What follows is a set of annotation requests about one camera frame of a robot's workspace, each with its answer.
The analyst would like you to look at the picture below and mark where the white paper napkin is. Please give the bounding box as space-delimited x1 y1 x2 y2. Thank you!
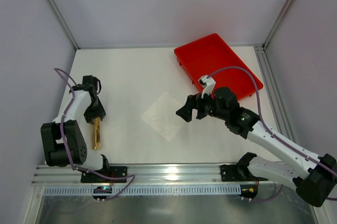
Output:
140 93 186 141

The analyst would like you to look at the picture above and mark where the gold knife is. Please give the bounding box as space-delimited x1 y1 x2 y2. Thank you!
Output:
92 118 102 150

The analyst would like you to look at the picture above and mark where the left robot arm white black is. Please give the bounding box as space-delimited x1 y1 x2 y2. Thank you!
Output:
41 75 111 176

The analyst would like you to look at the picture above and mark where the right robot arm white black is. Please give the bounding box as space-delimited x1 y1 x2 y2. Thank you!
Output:
176 87 336 207

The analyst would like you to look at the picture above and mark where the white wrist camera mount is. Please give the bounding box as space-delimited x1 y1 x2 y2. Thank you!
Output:
199 75 216 98

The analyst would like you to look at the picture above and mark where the right side aluminium rail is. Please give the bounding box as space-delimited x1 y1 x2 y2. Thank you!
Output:
254 46 296 142

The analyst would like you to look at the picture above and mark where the aluminium rail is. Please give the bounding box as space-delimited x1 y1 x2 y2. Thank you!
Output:
31 162 290 186
254 46 296 142

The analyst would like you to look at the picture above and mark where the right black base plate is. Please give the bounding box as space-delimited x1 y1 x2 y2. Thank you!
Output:
220 164 255 182

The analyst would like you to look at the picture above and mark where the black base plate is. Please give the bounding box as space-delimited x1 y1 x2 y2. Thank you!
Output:
81 166 127 184
220 164 255 182

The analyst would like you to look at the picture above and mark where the aluminium front rail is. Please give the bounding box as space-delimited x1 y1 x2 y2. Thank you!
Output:
31 162 290 186

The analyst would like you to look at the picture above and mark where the slotted white cable duct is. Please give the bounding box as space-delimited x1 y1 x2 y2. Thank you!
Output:
43 184 241 196

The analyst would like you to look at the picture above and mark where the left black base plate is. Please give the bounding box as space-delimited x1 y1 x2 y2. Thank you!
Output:
81 166 127 184

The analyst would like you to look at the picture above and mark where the left aluminium frame post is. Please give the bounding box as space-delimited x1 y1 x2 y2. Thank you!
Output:
46 0 80 50

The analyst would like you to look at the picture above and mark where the aluminium frame post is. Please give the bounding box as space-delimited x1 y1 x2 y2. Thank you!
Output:
46 0 80 50
262 0 296 50

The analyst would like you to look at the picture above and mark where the right aluminium frame post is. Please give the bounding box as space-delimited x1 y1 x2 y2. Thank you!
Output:
262 0 296 50

